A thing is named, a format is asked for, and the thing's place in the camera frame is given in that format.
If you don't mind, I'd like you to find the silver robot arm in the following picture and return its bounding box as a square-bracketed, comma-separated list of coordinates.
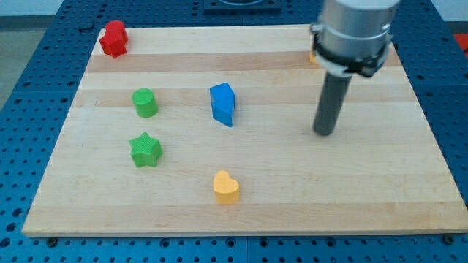
[310, 0, 399, 77]

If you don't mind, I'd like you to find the yellow heart block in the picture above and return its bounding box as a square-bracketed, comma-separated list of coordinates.
[213, 170, 240, 205]

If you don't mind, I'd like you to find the yellow hexagon block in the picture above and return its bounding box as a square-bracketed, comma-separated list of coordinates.
[309, 51, 318, 64]

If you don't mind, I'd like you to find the blue wedge block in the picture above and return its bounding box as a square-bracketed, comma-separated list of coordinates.
[209, 83, 235, 127]

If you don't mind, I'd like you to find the wooden board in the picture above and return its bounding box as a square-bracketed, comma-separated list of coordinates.
[23, 25, 467, 237]

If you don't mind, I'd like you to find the green star block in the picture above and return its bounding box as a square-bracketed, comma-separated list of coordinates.
[129, 131, 163, 167]

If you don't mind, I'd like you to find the green cylinder block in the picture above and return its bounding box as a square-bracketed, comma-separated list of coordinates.
[132, 88, 159, 118]

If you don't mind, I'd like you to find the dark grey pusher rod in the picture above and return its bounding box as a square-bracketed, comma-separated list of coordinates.
[312, 72, 352, 136]

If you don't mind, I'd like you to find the red star block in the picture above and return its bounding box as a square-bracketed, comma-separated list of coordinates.
[99, 20, 129, 58]

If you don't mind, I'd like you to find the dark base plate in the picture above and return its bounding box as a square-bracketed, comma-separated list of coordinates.
[203, 0, 282, 14]

